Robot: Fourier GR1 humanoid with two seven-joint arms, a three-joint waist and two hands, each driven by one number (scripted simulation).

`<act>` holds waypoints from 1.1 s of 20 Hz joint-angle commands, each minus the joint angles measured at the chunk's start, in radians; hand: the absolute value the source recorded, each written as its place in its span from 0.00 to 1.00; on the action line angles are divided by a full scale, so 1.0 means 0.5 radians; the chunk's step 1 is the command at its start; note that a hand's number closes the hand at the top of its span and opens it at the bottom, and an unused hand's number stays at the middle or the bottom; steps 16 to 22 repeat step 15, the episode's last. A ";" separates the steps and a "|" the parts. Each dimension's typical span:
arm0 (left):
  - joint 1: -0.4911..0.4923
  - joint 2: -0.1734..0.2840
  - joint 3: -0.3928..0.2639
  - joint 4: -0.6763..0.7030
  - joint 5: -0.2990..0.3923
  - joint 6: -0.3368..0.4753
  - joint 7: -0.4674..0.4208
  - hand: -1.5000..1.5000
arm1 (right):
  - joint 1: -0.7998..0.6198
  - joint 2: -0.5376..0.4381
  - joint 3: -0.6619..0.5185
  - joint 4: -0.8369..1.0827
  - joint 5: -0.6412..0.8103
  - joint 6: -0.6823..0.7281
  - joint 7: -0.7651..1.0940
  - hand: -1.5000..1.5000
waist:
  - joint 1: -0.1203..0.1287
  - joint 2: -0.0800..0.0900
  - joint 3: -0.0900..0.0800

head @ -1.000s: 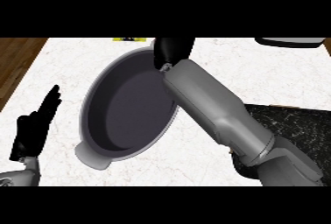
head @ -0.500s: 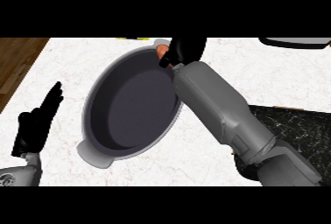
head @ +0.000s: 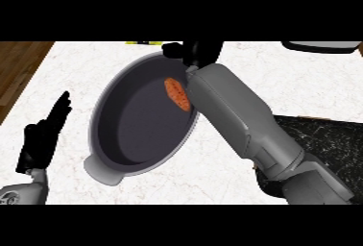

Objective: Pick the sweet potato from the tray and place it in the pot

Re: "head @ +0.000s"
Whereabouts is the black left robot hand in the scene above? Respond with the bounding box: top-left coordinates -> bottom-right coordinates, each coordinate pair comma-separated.
15,90 -> 74,175

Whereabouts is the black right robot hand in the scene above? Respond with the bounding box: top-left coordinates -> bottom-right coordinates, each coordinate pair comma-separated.
161,40 -> 226,68

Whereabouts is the orange sweet potato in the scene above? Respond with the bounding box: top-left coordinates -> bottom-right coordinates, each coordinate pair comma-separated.
164,77 -> 194,112

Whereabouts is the dark grey pot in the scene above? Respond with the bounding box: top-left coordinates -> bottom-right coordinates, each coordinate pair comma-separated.
83,51 -> 201,187

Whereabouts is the black speckled tray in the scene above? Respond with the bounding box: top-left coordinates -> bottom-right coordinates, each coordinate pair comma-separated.
253,114 -> 363,206

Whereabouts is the yellow-green object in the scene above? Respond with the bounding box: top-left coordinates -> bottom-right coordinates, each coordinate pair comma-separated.
126,40 -> 164,46

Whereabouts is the grey black-rimmed appliance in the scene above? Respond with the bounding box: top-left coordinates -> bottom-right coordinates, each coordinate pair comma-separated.
281,40 -> 363,55

